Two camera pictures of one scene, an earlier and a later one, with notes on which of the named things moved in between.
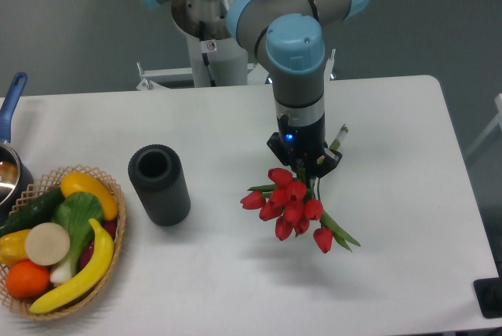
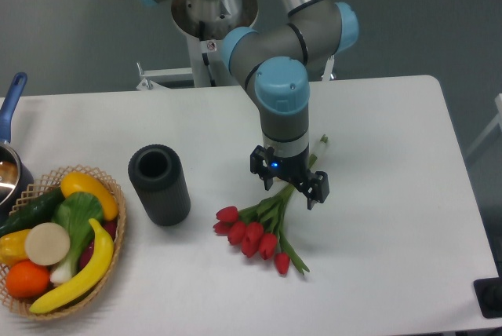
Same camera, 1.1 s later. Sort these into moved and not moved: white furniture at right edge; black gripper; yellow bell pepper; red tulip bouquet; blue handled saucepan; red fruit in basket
Moved: red tulip bouquet; black gripper
Not moved: red fruit in basket; yellow bell pepper; white furniture at right edge; blue handled saucepan
